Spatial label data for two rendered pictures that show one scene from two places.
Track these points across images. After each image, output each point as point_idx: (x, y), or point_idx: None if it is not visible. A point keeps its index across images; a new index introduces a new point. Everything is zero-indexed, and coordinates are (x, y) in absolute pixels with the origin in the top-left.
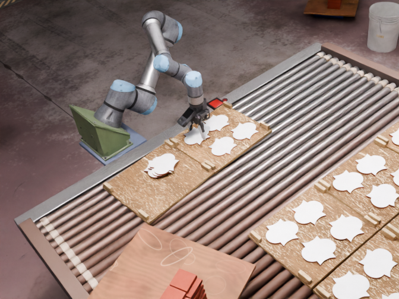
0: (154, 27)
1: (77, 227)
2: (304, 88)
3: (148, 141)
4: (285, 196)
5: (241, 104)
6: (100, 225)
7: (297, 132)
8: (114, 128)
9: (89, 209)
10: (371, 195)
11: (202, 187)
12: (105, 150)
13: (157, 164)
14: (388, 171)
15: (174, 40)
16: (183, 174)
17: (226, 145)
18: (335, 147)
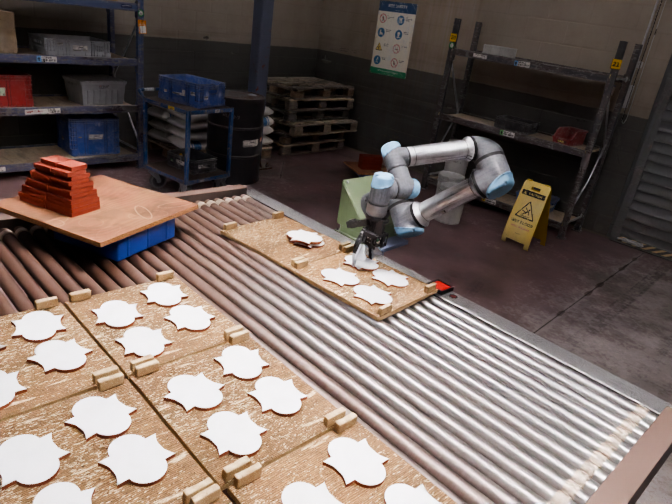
0: (455, 141)
1: (231, 207)
2: (511, 372)
3: None
4: (237, 314)
5: (446, 309)
6: (230, 216)
7: (377, 343)
8: (359, 209)
9: (254, 212)
10: (199, 378)
11: (269, 264)
12: (339, 221)
13: (303, 232)
14: (258, 415)
15: (484, 190)
16: (290, 251)
17: (341, 278)
18: (339, 376)
